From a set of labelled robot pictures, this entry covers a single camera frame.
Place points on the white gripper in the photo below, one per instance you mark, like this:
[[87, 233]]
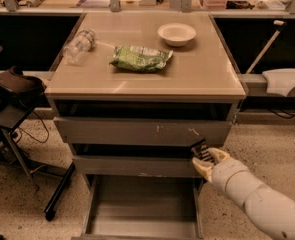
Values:
[[226, 174]]

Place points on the grey drawer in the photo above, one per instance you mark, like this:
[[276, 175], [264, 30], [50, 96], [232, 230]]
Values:
[[142, 208], [141, 132], [135, 166]]

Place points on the top grey drawer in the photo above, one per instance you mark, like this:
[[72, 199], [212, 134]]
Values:
[[141, 132]]

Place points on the clear plastic water bottle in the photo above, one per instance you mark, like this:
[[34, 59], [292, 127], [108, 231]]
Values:
[[75, 50]]

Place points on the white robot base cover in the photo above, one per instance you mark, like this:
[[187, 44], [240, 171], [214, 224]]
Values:
[[280, 81]]

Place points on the bottom grey drawer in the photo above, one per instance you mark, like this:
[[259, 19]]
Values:
[[142, 208]]

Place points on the white bowl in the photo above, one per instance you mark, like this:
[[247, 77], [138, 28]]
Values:
[[176, 34]]

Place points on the green chip bag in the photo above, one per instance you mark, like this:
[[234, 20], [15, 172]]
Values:
[[140, 59]]

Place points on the black stand with headset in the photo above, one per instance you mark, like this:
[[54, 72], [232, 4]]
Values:
[[11, 118]]

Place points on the white stick with tip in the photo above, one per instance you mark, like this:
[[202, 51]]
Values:
[[279, 26]]

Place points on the middle grey drawer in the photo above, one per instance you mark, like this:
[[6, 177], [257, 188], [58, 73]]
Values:
[[135, 166]]

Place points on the grey drawer cabinet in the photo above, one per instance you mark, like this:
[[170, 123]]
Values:
[[198, 83]]

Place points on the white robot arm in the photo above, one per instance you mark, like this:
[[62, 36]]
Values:
[[269, 210]]

